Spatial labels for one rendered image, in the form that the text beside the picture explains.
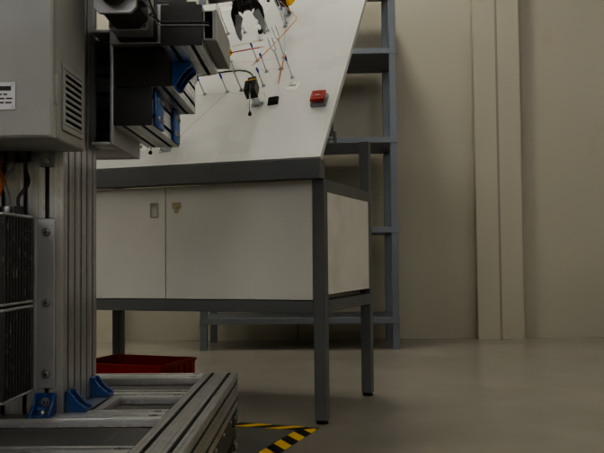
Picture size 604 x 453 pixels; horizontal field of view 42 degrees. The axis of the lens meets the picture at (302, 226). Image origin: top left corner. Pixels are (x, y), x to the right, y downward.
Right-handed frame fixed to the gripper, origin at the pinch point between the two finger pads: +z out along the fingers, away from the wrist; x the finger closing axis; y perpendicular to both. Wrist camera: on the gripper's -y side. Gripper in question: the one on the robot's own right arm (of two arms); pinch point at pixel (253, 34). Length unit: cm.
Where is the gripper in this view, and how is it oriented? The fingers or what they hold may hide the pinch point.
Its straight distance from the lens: 282.2
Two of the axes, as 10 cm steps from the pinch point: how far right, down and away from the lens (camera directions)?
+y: -2.1, -4.3, 8.8
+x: -9.6, 2.8, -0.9
